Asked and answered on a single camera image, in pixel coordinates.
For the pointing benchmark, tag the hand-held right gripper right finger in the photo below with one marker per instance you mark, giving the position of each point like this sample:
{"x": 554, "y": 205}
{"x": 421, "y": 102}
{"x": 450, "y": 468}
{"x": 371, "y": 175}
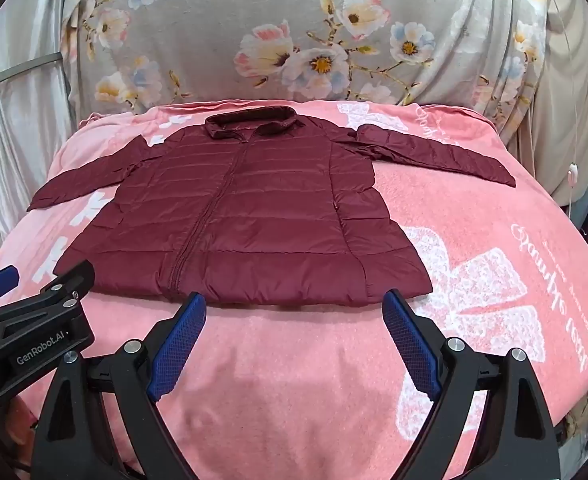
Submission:
{"x": 411, "y": 345}

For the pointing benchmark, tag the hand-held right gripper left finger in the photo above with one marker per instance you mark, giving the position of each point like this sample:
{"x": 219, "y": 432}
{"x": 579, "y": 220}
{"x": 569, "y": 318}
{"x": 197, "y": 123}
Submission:
{"x": 176, "y": 347}

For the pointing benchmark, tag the maroon puffer jacket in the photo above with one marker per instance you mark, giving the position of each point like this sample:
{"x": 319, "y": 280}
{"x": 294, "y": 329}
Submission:
{"x": 254, "y": 210}

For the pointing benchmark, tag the pink printed blanket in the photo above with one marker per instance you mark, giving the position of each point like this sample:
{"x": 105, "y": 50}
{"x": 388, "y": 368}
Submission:
{"x": 299, "y": 360}

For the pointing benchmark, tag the white satin curtain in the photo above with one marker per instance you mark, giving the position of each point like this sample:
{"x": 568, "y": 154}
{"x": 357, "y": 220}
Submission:
{"x": 23, "y": 130}

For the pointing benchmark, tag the beige curtain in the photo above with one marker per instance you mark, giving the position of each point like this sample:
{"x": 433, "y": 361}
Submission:
{"x": 586, "y": 110}

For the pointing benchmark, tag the grey floral bed sheet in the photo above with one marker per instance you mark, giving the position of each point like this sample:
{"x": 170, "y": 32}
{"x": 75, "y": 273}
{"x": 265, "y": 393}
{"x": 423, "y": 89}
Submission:
{"x": 223, "y": 20}

